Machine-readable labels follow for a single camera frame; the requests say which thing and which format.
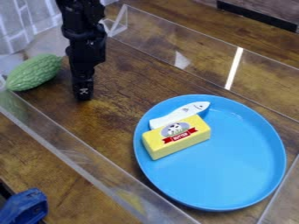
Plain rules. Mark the blue round plastic tray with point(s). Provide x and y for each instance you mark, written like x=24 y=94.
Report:
x=228 y=172

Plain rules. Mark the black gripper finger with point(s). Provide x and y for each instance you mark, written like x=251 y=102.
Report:
x=83 y=89

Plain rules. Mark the white grid patterned cloth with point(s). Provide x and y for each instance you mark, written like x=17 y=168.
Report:
x=24 y=18

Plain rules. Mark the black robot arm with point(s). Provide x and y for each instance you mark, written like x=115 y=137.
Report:
x=80 y=16

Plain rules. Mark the clear acrylic barrier wall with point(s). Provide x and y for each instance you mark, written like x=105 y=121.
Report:
x=174 y=47

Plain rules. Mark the green textured toy vegetable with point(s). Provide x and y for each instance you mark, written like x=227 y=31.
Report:
x=35 y=71

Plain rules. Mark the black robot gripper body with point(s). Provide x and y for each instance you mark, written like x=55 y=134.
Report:
x=85 y=52

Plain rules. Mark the white toy fish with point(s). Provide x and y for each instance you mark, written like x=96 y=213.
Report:
x=194 y=108

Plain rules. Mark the yellow toy butter block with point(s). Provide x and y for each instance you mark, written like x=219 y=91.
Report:
x=175 y=136

